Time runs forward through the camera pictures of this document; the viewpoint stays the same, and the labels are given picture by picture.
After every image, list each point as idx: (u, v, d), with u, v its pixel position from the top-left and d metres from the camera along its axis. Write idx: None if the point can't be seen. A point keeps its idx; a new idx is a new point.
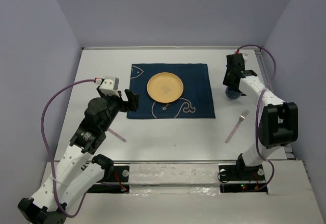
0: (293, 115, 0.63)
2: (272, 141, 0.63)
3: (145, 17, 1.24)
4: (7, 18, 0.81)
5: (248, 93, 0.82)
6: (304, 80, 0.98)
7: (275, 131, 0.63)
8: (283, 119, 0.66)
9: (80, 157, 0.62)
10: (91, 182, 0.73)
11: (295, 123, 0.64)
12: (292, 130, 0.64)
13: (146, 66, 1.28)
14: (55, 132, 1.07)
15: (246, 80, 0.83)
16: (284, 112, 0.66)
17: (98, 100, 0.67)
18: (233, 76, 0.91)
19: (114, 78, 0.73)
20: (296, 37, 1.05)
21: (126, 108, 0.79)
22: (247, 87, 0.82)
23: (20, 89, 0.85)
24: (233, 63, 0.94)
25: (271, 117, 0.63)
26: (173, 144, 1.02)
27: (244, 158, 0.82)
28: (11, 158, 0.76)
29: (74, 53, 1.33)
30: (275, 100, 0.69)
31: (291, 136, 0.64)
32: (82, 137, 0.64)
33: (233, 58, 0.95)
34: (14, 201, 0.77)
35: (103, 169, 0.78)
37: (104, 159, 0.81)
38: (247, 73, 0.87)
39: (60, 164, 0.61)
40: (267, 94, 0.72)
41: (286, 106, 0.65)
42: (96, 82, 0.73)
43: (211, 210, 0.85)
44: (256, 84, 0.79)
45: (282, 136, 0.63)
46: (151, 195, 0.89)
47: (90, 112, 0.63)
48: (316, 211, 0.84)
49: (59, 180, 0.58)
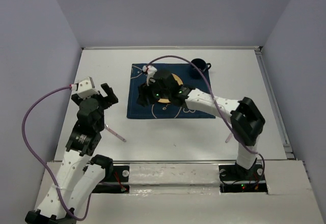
0: (253, 107, 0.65)
2: (253, 138, 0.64)
3: (145, 16, 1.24)
4: (6, 18, 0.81)
5: (201, 108, 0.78)
6: (304, 80, 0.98)
7: (250, 129, 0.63)
8: (247, 114, 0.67)
9: (79, 160, 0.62)
10: (94, 184, 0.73)
11: (258, 111, 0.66)
12: (259, 119, 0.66)
13: (146, 67, 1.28)
14: (55, 132, 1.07)
15: (191, 98, 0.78)
16: (243, 107, 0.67)
17: (89, 100, 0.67)
18: (177, 100, 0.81)
19: (89, 78, 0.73)
20: (296, 36, 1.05)
21: (109, 102, 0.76)
22: (198, 105, 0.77)
23: (20, 89, 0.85)
24: (168, 86, 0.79)
25: (242, 121, 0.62)
26: (173, 144, 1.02)
27: (245, 167, 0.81)
28: (10, 158, 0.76)
29: (74, 53, 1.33)
30: (231, 102, 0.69)
31: (262, 122, 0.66)
32: (78, 141, 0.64)
33: (165, 82, 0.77)
34: (14, 201, 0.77)
35: (104, 169, 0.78)
37: (103, 158, 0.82)
38: (187, 90, 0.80)
39: (60, 171, 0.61)
40: (220, 103, 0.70)
41: (242, 102, 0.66)
42: (72, 88, 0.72)
43: (211, 208, 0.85)
44: (204, 97, 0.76)
45: (257, 128, 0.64)
46: (151, 195, 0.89)
47: (83, 114, 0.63)
48: (316, 211, 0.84)
49: (63, 187, 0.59)
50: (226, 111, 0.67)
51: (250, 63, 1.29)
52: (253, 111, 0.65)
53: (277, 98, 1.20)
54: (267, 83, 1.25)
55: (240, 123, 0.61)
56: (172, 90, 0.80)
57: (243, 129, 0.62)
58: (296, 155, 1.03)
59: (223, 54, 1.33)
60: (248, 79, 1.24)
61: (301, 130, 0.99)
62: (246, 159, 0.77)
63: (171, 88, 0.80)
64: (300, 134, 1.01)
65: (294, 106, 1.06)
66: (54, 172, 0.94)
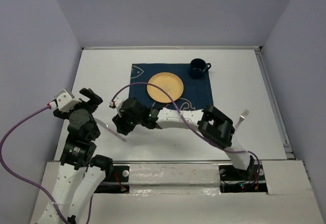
0: (216, 112, 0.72)
2: (226, 141, 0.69)
3: (145, 16, 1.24)
4: (6, 18, 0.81)
5: (171, 125, 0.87)
6: (304, 79, 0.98)
7: (220, 133, 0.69)
8: (214, 120, 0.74)
9: (74, 174, 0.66)
10: (94, 187, 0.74)
11: (222, 115, 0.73)
12: (225, 121, 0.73)
13: (146, 66, 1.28)
14: (55, 132, 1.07)
15: (161, 117, 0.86)
16: (209, 114, 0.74)
17: (79, 112, 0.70)
18: (148, 122, 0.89)
19: (63, 90, 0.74)
20: (295, 37, 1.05)
21: (93, 105, 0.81)
22: (167, 122, 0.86)
23: (20, 89, 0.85)
24: (139, 113, 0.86)
25: (209, 128, 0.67)
26: (173, 144, 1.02)
27: (243, 168, 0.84)
28: (10, 159, 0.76)
29: (74, 53, 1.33)
30: (196, 114, 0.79)
31: (229, 124, 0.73)
32: (72, 154, 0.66)
33: (134, 110, 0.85)
34: (13, 201, 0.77)
35: (104, 171, 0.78)
37: (103, 158, 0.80)
38: (156, 112, 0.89)
39: (57, 186, 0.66)
40: (187, 115, 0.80)
41: (206, 111, 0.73)
42: (52, 106, 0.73)
43: (211, 208, 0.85)
44: (171, 115, 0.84)
45: (226, 131, 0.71)
46: (151, 195, 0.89)
47: (75, 126, 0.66)
48: (316, 211, 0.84)
49: (60, 202, 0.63)
50: (194, 122, 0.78)
51: (250, 63, 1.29)
52: (218, 116, 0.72)
53: (277, 98, 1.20)
54: (267, 83, 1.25)
55: (208, 131, 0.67)
56: (143, 114, 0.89)
57: (214, 135, 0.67)
58: (295, 155, 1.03)
59: (223, 54, 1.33)
60: (247, 79, 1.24)
61: (301, 130, 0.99)
62: (238, 161, 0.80)
63: (141, 113, 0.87)
64: (300, 134, 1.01)
65: (293, 106, 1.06)
66: (54, 172, 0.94)
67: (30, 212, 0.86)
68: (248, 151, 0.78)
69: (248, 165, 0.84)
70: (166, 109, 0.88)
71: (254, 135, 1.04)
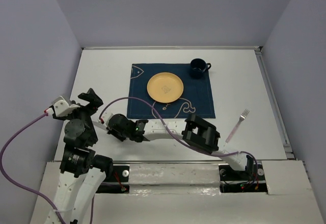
0: (198, 120, 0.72)
2: (212, 148, 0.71)
3: (145, 17, 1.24)
4: (5, 17, 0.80)
5: (159, 137, 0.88)
6: (304, 79, 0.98)
7: (205, 140, 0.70)
8: (198, 128, 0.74)
9: (75, 182, 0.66)
10: (95, 189, 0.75)
11: (205, 121, 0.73)
12: (209, 128, 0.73)
13: (146, 66, 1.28)
14: (55, 132, 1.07)
15: (146, 130, 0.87)
16: (191, 123, 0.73)
17: (74, 121, 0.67)
18: (136, 136, 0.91)
19: (60, 97, 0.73)
20: (295, 37, 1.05)
21: (92, 108, 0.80)
22: (154, 135, 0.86)
23: (20, 89, 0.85)
24: (125, 127, 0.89)
25: (193, 136, 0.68)
26: (173, 144, 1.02)
27: (241, 169, 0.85)
28: (10, 158, 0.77)
29: (74, 53, 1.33)
30: (180, 124, 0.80)
31: (214, 130, 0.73)
32: (71, 163, 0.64)
33: (119, 125, 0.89)
34: (14, 200, 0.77)
35: (103, 172, 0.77)
37: (103, 159, 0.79)
38: (141, 124, 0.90)
39: (59, 193, 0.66)
40: (170, 127, 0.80)
41: (189, 120, 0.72)
42: (49, 113, 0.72)
43: (211, 208, 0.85)
44: (156, 127, 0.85)
45: (211, 137, 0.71)
46: (151, 195, 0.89)
47: (71, 138, 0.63)
48: (316, 211, 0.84)
49: (62, 209, 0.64)
50: (179, 133, 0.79)
51: (250, 63, 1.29)
52: (200, 124, 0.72)
53: (277, 98, 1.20)
54: (267, 83, 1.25)
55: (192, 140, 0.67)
56: (130, 128, 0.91)
57: (199, 144, 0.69)
58: (296, 155, 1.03)
59: (223, 54, 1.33)
60: (247, 79, 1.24)
61: (301, 130, 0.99)
62: (234, 162, 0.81)
63: (127, 128, 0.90)
64: (300, 134, 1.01)
65: (293, 106, 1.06)
66: (54, 172, 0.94)
67: (30, 212, 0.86)
68: (241, 151, 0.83)
69: (246, 165, 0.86)
70: (151, 121, 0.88)
71: (254, 136, 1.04)
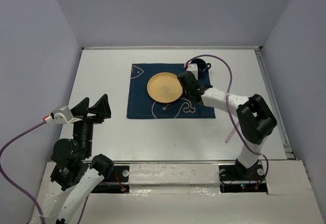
0: (263, 105, 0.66)
2: (260, 135, 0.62)
3: (145, 16, 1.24)
4: (4, 18, 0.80)
5: (216, 105, 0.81)
6: (305, 79, 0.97)
7: (258, 125, 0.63)
8: (258, 113, 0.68)
9: (60, 194, 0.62)
10: (89, 190, 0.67)
11: (268, 110, 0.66)
12: (269, 118, 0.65)
13: (146, 67, 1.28)
14: (54, 132, 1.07)
15: (206, 93, 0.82)
16: (254, 105, 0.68)
17: (63, 141, 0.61)
18: (194, 96, 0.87)
19: (61, 110, 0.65)
20: (295, 37, 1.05)
21: (98, 119, 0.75)
22: (210, 100, 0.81)
23: (20, 89, 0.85)
24: (187, 84, 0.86)
25: (247, 116, 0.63)
26: (173, 144, 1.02)
27: (245, 165, 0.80)
28: (11, 159, 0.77)
29: (74, 53, 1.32)
30: (241, 98, 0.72)
31: (272, 123, 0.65)
32: (60, 175, 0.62)
33: (184, 80, 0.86)
34: (14, 201, 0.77)
35: (101, 175, 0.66)
37: (105, 159, 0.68)
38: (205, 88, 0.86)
39: (47, 198, 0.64)
40: (232, 98, 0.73)
41: (253, 99, 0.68)
42: (46, 122, 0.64)
43: (211, 208, 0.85)
44: (218, 92, 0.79)
45: (265, 126, 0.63)
46: (152, 195, 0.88)
47: (58, 159, 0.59)
48: (316, 211, 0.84)
49: (46, 216, 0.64)
50: (235, 105, 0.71)
51: (250, 64, 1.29)
52: (263, 108, 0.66)
53: (277, 98, 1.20)
54: (267, 83, 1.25)
55: (244, 117, 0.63)
56: (191, 88, 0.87)
57: (249, 123, 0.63)
58: (296, 155, 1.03)
59: (223, 54, 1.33)
60: (248, 79, 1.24)
61: (301, 130, 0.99)
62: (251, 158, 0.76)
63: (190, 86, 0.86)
64: (300, 134, 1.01)
65: (294, 106, 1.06)
66: None
67: (30, 212, 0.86)
68: (261, 152, 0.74)
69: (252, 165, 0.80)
70: (215, 88, 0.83)
71: None
